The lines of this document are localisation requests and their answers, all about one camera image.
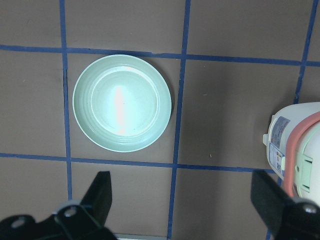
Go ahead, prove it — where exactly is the pale green plate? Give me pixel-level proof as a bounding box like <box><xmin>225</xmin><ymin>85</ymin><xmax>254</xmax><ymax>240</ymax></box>
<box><xmin>72</xmin><ymin>54</ymin><xmax>172</xmax><ymax>153</ymax></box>

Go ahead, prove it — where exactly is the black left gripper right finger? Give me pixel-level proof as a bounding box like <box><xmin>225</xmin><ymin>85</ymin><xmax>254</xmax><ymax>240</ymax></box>
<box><xmin>250</xmin><ymin>170</ymin><xmax>320</xmax><ymax>240</ymax></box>

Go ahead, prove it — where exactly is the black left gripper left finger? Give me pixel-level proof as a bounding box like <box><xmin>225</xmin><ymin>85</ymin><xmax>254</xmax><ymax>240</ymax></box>
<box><xmin>53</xmin><ymin>171</ymin><xmax>112</xmax><ymax>230</ymax></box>

